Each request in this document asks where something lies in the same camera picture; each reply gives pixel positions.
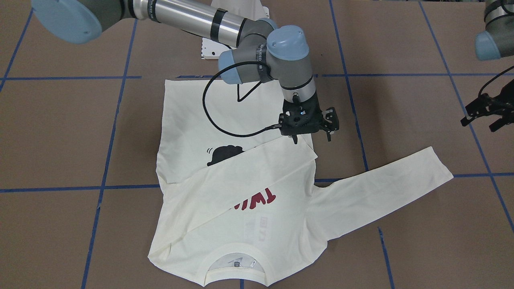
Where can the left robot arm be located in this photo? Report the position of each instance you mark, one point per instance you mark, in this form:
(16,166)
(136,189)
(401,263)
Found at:
(497,40)

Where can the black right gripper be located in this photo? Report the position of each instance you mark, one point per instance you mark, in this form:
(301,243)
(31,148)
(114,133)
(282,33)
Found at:
(331,119)

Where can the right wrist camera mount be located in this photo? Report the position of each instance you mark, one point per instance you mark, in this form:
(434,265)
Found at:
(330,120)

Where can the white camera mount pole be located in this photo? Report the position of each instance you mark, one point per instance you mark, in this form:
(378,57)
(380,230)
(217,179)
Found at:
(240,9)

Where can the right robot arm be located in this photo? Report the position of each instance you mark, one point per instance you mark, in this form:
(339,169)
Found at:
(259,51)

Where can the white long-sleeve cat shirt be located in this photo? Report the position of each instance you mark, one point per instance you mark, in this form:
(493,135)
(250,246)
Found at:
(248,208)

